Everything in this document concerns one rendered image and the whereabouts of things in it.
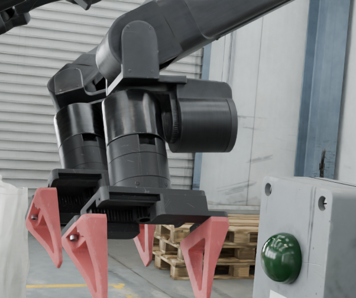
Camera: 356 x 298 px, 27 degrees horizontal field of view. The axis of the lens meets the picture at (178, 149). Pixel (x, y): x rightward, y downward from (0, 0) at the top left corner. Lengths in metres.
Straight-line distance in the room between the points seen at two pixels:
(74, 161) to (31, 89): 7.19
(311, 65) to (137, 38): 8.72
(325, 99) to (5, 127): 3.74
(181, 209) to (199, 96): 0.12
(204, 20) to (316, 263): 0.37
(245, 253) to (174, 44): 5.60
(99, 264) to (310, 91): 8.81
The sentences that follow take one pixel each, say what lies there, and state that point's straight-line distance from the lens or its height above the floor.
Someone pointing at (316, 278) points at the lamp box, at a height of 1.28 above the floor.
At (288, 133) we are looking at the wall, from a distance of 9.31.
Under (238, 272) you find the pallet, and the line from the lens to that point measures 6.29.
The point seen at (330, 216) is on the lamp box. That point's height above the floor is 1.32.
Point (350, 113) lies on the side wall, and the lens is 9.14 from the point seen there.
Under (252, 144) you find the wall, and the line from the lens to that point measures 9.06.
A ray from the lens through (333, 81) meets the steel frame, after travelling 9.09.
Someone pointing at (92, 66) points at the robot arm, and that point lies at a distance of 0.95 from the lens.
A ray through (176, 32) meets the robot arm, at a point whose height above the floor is 1.44.
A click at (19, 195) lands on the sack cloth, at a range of 2.23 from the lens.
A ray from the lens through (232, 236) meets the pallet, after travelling 6.23.
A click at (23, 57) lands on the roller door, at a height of 1.79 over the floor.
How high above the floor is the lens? 1.37
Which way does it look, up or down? 3 degrees down
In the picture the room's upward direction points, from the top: 5 degrees clockwise
